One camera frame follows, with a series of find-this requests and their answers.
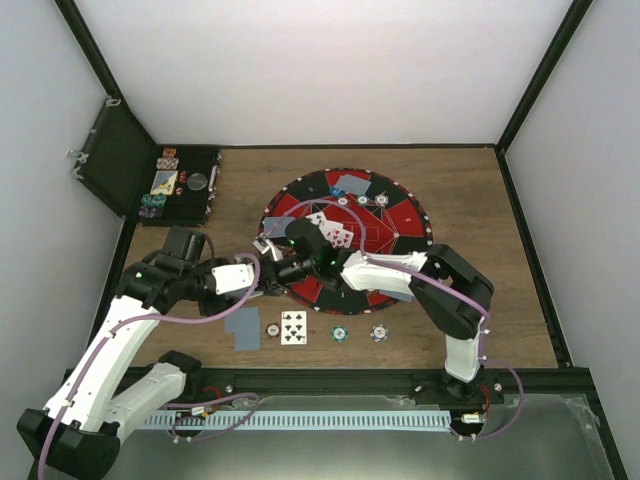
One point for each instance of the clear round dealer button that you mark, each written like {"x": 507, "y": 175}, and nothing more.
{"x": 197, "y": 182}

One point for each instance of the seven of clubs card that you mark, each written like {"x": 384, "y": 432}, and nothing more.
{"x": 293, "y": 328}

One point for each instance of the teal chip stack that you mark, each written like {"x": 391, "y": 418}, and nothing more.
{"x": 339, "y": 333}

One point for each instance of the purple chip stack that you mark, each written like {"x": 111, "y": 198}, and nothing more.
{"x": 379, "y": 333}

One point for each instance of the light blue slotted cable duct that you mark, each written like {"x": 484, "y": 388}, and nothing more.
{"x": 404, "y": 420}

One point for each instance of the blue cards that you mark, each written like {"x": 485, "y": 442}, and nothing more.
{"x": 400, "y": 296}

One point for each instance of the chips in case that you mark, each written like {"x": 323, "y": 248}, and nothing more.
{"x": 152, "y": 206}

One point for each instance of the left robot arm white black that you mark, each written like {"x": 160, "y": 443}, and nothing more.
{"x": 83, "y": 425}

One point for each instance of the card deck in case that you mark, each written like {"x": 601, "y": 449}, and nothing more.
{"x": 164, "y": 182}

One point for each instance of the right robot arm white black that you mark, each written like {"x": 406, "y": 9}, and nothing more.
{"x": 454, "y": 295}

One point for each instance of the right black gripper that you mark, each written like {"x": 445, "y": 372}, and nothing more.
{"x": 269, "y": 270}

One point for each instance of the round red black poker mat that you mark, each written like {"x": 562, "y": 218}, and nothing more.
{"x": 401, "y": 227}

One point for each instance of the red hearts face up card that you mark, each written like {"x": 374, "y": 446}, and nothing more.
{"x": 336, "y": 234}

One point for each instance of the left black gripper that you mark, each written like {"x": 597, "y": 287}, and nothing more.
{"x": 209, "y": 308}

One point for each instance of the black poker chip case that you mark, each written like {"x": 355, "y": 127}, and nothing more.
{"x": 117, "y": 165}

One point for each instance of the dealt blue backed card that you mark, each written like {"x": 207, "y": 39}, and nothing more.
{"x": 234, "y": 325}

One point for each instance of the nine of clubs card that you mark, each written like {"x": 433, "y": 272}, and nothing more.
{"x": 317, "y": 218}

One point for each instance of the brown 100 chip stack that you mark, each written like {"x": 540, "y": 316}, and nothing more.
{"x": 273, "y": 330}

